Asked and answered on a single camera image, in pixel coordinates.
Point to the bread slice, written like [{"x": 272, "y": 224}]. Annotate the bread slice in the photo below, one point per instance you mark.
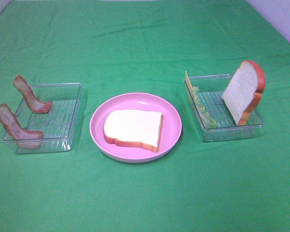
[
  {"x": 244, "y": 91},
  {"x": 134, "y": 128}
]

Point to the green lettuce leaf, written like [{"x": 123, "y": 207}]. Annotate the green lettuce leaf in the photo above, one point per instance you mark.
[{"x": 208, "y": 122}]

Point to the bacon strip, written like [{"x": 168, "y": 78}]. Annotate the bacon strip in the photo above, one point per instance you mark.
[
  {"x": 32, "y": 102},
  {"x": 13, "y": 128}
]

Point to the pink round plate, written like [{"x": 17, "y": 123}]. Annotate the pink round plate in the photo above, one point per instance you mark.
[{"x": 170, "y": 131}]

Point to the yellow cheese slice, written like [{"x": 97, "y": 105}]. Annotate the yellow cheese slice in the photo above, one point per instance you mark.
[{"x": 191, "y": 88}]

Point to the right clear plastic tray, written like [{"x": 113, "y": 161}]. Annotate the right clear plastic tray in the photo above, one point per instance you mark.
[{"x": 210, "y": 92}]

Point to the clear plastic tray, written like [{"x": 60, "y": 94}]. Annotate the clear plastic tray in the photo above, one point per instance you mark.
[
  {"x": 59, "y": 126},
  {"x": 210, "y": 92}
]

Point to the green tablecloth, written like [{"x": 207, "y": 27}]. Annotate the green tablecloth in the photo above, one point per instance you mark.
[{"x": 145, "y": 46}]

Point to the left clear plastic tray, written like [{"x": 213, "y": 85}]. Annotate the left clear plastic tray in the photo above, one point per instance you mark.
[{"x": 59, "y": 126}]

